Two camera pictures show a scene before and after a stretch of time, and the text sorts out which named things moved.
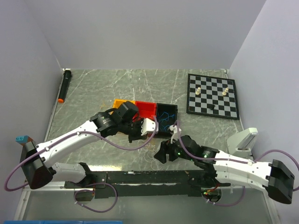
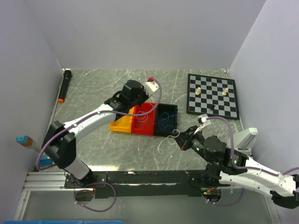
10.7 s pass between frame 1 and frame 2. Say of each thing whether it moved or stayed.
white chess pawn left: stayed
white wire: moved
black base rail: stayed
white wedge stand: stayed
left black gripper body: moved
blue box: stayed
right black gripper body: moved
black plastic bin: stayed
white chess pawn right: stayed
